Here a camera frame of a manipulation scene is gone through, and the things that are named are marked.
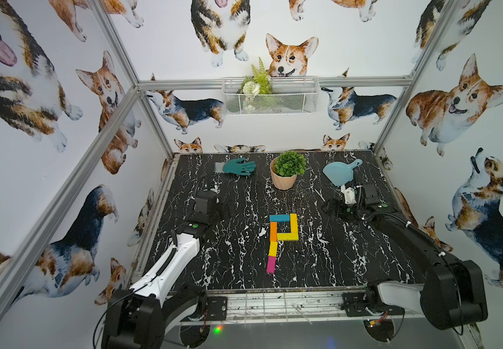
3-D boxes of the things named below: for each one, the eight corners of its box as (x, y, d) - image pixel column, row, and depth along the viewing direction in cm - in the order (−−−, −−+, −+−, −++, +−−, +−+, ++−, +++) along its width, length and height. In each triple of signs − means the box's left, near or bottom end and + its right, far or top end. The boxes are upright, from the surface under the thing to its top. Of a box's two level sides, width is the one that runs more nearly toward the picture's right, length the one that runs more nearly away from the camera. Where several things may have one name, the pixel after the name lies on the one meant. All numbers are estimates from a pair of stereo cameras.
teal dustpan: (336, 187, 109) (338, 183, 107) (321, 169, 117) (322, 165, 115) (369, 174, 115) (371, 170, 112) (352, 157, 123) (354, 153, 120)
